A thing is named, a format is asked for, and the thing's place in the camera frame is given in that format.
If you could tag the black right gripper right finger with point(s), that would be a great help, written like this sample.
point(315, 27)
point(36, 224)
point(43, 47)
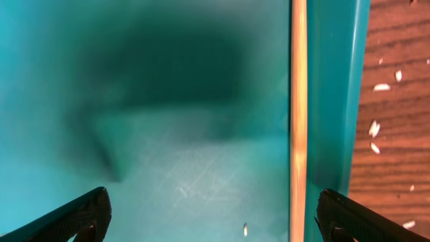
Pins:
point(341, 219)

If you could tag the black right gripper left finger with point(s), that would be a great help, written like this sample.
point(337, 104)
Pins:
point(85, 218)

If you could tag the wooden chopstick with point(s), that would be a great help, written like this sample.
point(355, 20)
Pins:
point(298, 119)

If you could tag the teal plastic tray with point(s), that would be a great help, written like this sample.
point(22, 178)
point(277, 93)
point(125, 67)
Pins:
point(180, 109)

